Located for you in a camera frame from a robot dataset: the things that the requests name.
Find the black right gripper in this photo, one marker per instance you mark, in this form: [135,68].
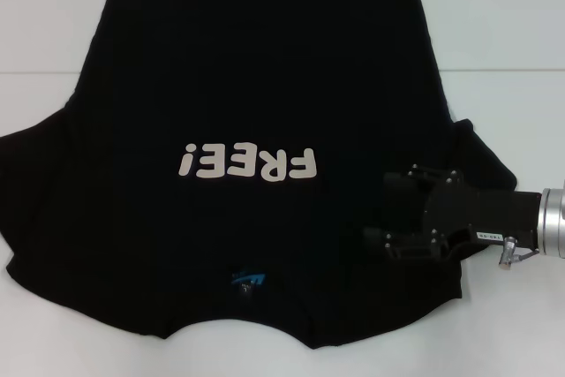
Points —
[485,218]

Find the black shirt with FREE print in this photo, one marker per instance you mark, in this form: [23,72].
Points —
[265,85]

